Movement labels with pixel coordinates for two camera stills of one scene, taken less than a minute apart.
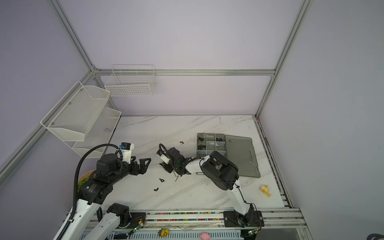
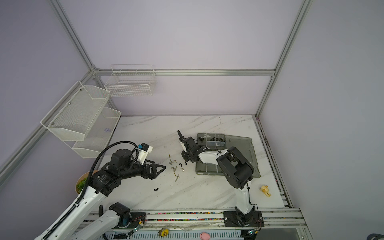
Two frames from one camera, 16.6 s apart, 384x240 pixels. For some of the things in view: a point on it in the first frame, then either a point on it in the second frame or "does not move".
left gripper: (142, 169) → (152, 175)
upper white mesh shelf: (74, 116) does not move
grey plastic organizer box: (238, 150) does not move
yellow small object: (163, 232) does not move
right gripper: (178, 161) → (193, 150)
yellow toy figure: (265, 189) does not move
